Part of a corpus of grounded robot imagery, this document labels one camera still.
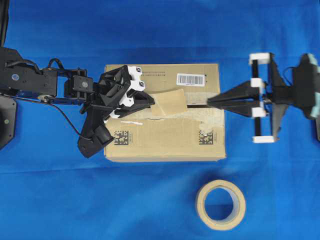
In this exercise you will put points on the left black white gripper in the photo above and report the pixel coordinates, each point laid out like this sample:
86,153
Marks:
119,92

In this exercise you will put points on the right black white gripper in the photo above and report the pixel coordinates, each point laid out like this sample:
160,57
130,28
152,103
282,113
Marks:
270,93

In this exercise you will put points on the cut brown tape strip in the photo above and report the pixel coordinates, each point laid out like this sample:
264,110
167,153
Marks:
169,103

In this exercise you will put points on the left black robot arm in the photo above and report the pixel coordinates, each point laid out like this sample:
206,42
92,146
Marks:
54,84

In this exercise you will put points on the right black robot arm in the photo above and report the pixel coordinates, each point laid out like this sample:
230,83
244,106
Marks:
303,92

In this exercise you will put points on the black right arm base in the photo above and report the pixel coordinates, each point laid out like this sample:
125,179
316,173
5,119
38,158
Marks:
317,123

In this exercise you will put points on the brown cardboard box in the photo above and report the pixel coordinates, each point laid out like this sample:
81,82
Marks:
193,136

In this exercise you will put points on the beige packing tape roll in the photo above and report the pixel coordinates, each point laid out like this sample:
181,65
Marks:
238,211

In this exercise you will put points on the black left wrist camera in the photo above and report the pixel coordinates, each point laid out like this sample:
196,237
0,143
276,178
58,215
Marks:
94,135

